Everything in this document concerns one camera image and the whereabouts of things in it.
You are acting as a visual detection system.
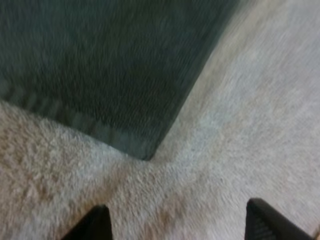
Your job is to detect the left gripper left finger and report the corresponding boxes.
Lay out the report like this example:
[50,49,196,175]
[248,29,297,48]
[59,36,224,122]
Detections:
[60,204,112,240]

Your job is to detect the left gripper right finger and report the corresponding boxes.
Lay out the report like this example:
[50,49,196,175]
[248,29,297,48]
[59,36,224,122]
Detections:
[244,197,315,240]

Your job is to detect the grey-green towel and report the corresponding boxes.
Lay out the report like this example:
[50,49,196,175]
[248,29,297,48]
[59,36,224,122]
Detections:
[0,0,242,161]

